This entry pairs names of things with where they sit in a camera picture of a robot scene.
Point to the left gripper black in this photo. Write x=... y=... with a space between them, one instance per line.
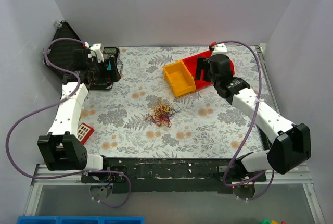
x=112 y=68

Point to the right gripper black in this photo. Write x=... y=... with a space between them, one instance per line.
x=202 y=68

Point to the red plastic bin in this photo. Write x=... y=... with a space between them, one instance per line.
x=199 y=84

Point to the yellow plastic bin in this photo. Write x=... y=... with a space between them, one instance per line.
x=179 y=78

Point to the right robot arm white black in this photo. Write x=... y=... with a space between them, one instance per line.
x=291 y=143

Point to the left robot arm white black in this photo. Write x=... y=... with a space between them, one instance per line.
x=60 y=147

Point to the black poker chip case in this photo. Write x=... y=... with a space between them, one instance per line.
x=61 y=54

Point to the red white toy block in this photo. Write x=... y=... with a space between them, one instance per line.
x=84 y=132

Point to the green red toy blocks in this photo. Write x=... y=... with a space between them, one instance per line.
x=268 y=221

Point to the blue plastic tray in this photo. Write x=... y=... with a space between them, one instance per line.
x=79 y=219

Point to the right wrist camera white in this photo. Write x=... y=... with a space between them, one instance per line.
x=219 y=49

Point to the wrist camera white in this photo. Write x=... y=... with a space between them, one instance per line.
x=219 y=49
x=96 y=52

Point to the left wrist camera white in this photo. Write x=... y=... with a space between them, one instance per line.
x=96 y=52

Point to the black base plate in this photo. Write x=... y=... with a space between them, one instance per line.
x=167 y=175

